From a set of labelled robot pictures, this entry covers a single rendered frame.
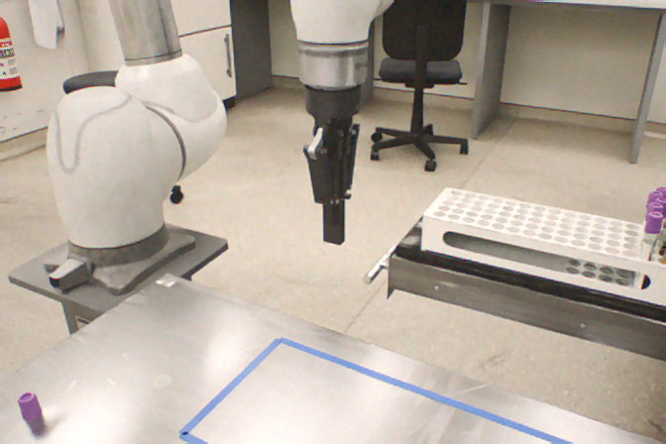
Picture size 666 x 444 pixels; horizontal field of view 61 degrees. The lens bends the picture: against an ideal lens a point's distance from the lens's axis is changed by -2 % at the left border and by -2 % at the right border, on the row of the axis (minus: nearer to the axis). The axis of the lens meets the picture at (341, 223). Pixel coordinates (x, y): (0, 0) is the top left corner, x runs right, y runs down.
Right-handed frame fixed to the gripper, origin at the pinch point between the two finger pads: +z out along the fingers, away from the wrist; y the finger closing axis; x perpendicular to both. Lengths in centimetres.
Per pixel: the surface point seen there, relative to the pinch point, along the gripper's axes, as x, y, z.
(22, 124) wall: 293, 145, 64
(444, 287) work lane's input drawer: -19.3, -6.8, 2.1
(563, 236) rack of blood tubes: -31.9, -2.9, -6.5
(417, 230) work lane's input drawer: -13.1, -0.4, -1.7
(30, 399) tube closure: 3.7, -47.4, -3.9
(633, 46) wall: -35, 350, 23
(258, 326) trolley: -6.0, -28.4, -2.0
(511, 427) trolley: -32.3, -30.5, -2.0
